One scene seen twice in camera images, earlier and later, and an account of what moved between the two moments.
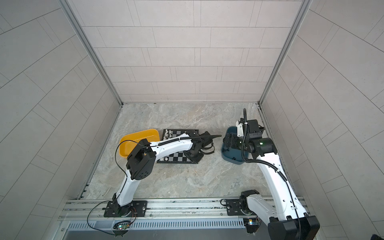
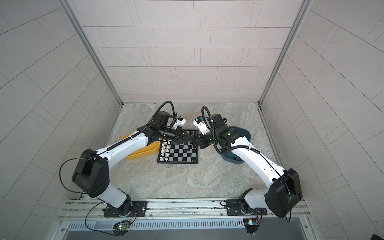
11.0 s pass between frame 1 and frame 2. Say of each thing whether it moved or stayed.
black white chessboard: stayed
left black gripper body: moved
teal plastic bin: stayed
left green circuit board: stayed
